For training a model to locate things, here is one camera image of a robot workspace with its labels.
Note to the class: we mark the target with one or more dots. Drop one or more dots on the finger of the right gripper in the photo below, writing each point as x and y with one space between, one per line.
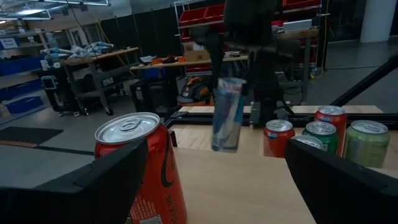
248 77
217 62

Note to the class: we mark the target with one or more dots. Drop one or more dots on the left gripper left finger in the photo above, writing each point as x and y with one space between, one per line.
77 199

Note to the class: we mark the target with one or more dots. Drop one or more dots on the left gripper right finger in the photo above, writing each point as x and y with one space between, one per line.
348 196

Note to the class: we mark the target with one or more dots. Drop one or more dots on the blue silver slim can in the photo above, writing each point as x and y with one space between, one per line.
228 124

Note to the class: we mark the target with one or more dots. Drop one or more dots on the dark green soda can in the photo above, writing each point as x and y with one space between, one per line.
323 140

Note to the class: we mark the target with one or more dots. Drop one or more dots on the silver soda can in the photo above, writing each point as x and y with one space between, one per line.
308 141

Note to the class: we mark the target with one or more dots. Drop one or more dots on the red soda can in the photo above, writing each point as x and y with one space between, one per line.
161 186
276 140
335 123

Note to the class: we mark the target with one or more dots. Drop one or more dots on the cardboard box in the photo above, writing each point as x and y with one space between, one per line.
196 51

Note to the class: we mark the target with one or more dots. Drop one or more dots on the wooden workbench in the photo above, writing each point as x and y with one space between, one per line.
96 57
186 63

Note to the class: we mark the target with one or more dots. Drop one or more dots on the red bin shelving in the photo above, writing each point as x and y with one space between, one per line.
202 15

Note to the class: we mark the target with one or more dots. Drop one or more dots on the grey case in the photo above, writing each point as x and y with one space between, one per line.
297 25

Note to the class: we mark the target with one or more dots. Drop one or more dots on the light green soda can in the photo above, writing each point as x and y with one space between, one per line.
367 146

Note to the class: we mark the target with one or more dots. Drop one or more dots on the black mat hazard-striped edge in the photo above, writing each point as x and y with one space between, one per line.
28 133

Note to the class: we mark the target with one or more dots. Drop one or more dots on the white column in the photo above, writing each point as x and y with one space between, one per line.
377 18

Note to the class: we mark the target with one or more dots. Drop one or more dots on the teal white bagged items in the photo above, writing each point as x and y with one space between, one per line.
77 49

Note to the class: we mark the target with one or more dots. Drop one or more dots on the blue bin shelving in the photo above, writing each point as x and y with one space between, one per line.
18 65

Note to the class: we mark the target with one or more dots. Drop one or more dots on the ceiling light panel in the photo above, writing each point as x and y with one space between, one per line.
28 11

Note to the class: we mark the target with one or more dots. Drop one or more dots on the black aluminium table frame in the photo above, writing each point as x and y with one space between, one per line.
199 118

